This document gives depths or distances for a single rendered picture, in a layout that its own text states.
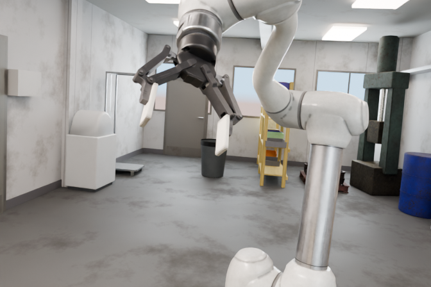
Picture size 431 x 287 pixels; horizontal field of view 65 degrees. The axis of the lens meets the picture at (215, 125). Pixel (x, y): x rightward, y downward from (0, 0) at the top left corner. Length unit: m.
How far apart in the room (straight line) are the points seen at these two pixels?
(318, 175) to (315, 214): 0.12
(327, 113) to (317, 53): 7.63
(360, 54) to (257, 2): 8.24
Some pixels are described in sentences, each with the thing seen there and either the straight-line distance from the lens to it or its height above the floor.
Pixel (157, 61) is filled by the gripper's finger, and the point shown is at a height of 1.66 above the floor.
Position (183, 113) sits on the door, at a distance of 8.76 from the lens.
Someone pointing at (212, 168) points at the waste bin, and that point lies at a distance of 6.69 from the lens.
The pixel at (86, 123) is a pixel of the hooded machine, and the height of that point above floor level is 1.06.
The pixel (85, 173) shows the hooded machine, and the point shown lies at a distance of 5.63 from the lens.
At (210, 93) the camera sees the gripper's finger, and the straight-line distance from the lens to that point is 0.61.
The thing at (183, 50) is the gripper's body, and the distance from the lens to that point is 0.63.
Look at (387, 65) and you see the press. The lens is 6.97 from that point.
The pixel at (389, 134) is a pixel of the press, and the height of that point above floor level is 1.14.
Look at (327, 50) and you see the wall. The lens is 8.74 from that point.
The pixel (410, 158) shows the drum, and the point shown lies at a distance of 5.94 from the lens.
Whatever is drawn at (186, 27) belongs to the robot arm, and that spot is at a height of 1.73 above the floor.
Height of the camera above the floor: 1.61
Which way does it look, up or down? 5 degrees down
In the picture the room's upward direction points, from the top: 4 degrees clockwise
